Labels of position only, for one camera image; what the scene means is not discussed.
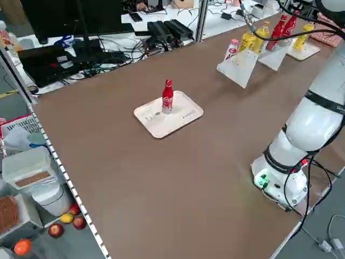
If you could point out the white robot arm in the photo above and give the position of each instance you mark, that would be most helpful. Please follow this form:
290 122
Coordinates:
310 129

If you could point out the white box device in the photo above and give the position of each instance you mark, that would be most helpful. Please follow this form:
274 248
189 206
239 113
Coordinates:
260 10

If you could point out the black power adapter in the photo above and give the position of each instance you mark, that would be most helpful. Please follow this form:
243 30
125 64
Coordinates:
226 15

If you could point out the beige plastic tray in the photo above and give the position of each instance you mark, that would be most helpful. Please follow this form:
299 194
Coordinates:
304 54
178 124

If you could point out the black monitor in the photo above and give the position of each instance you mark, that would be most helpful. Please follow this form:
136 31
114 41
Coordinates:
81 16

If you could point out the black laptop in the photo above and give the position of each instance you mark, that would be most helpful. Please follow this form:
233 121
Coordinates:
43 64

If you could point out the white lidded storage box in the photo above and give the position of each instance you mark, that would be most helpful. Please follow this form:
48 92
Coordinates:
27 167

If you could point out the black power supply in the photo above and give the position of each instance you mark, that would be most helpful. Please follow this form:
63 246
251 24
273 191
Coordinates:
179 28
159 29

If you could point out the pink cap milk bottle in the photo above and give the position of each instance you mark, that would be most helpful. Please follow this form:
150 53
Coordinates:
232 51

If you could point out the aluminium frame post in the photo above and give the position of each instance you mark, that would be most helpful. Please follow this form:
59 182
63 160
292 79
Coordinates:
202 19

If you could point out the orange fruit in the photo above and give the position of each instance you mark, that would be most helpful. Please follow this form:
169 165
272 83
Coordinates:
23 246

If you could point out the clear drink bottle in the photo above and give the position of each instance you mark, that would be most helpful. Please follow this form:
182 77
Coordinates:
4 35

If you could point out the yellow lemon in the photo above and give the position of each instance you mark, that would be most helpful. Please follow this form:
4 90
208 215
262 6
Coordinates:
66 218

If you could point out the red apple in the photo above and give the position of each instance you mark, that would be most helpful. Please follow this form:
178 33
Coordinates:
74 209
79 222
56 230

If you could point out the yellow pear drink bottle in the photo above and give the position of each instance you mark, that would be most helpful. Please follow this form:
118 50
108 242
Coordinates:
303 37
262 32
247 41

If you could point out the clear acrylic tiered shelf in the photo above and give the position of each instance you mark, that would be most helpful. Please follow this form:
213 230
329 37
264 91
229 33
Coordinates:
242 67

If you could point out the cardboard box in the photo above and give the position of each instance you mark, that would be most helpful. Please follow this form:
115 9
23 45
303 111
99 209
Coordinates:
184 3

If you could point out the white open storage box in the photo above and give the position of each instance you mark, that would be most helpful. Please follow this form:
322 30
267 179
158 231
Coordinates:
24 215

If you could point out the white power adapter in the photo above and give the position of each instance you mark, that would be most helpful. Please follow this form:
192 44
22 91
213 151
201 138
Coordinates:
326 245
337 242

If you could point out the red Coca-Cola bottle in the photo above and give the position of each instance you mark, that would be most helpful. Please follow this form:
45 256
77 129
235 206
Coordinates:
279 31
167 98
291 25

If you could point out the black phone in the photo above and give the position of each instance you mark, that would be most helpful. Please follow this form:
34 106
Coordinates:
136 16

